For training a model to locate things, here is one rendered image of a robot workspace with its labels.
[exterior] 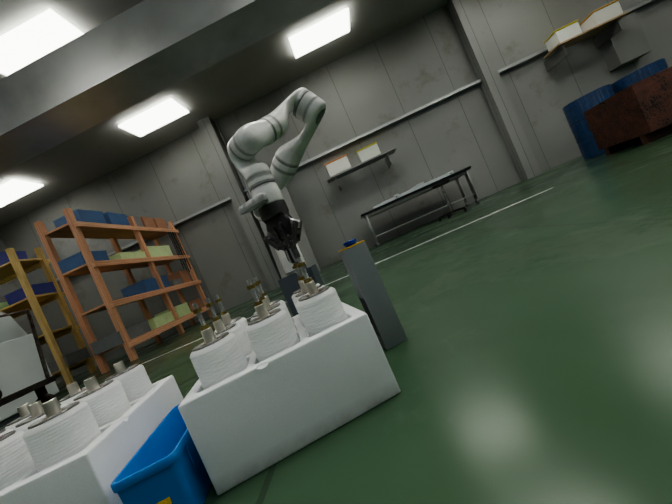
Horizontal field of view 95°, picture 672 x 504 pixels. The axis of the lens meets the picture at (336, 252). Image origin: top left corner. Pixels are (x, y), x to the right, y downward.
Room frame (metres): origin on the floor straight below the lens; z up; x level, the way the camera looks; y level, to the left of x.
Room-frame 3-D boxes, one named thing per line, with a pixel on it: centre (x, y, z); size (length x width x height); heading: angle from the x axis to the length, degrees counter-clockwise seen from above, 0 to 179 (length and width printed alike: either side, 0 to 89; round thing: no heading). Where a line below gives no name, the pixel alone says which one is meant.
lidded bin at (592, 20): (6.20, -6.74, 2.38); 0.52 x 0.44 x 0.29; 85
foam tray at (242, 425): (0.78, 0.22, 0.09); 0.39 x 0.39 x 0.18; 11
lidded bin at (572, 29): (6.27, -5.96, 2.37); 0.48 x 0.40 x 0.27; 85
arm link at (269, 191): (0.79, 0.12, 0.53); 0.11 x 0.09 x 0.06; 147
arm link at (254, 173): (0.81, 0.11, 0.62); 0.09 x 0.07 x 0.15; 45
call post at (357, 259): (0.91, -0.05, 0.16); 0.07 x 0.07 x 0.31; 11
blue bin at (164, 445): (0.65, 0.47, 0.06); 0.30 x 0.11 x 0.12; 10
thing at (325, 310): (0.69, 0.08, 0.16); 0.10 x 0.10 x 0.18
